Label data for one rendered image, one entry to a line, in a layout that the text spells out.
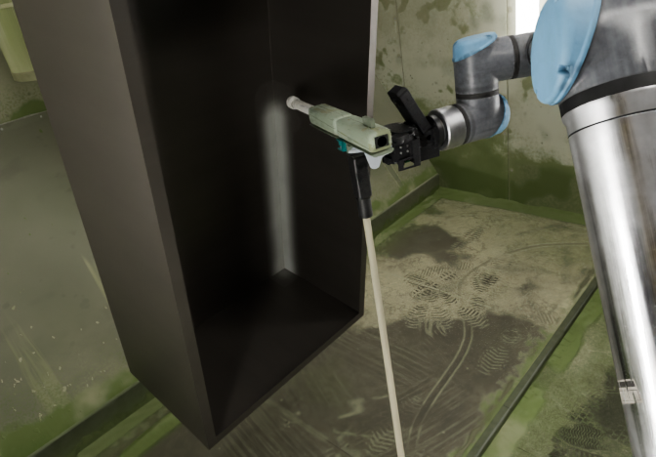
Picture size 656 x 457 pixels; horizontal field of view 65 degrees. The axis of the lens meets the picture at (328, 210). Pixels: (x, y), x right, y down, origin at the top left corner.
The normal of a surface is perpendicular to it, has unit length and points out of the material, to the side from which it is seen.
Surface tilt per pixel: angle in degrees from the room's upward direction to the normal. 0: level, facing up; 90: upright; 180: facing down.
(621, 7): 52
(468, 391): 0
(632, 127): 60
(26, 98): 90
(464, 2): 90
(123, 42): 102
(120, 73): 89
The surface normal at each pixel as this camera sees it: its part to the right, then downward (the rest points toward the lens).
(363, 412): -0.16, -0.89
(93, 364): 0.52, -0.33
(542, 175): -0.67, 0.42
